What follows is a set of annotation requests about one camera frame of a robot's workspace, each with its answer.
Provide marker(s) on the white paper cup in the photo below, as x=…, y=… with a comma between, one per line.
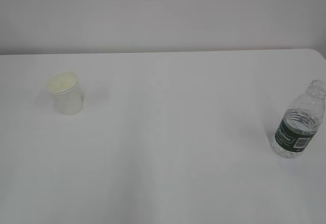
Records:
x=64, y=89

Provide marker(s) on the clear plastic water bottle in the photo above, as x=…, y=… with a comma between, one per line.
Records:
x=301, y=121

